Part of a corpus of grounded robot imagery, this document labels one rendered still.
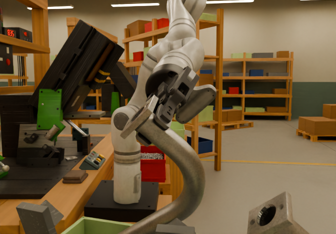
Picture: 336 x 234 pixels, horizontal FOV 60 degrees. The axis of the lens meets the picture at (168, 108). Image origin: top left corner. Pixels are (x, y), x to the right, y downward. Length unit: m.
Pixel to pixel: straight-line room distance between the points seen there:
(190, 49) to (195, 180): 0.29
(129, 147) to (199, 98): 0.51
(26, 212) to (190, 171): 0.22
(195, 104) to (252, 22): 10.14
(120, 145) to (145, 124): 0.63
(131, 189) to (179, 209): 0.61
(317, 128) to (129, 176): 6.17
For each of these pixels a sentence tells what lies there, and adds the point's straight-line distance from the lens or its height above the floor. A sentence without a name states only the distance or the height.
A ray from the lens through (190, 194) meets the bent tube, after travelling 0.41.
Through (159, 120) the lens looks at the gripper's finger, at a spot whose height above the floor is 1.27.
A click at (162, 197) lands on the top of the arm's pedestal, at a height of 0.85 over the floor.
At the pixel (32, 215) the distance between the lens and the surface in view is 0.44.
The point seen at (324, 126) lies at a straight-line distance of 7.05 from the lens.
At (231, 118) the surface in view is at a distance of 8.47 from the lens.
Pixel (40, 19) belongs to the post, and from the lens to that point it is 2.47.
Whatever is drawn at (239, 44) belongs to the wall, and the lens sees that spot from 10.47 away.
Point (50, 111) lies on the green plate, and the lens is 1.60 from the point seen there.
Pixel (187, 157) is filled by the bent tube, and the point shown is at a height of 1.22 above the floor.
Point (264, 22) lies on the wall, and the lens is 10.69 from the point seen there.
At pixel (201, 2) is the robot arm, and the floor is 1.55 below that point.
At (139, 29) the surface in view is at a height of 2.22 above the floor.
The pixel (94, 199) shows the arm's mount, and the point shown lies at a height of 0.90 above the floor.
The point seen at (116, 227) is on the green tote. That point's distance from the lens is 0.80.
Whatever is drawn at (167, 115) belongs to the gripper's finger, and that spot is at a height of 1.28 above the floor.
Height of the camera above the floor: 1.32
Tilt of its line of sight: 6 degrees down
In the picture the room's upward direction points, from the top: straight up
